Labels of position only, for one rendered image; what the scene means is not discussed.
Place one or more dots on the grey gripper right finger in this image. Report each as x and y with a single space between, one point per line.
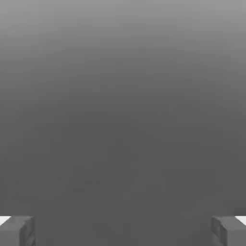
233 233

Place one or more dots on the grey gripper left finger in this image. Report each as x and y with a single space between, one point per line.
13 232

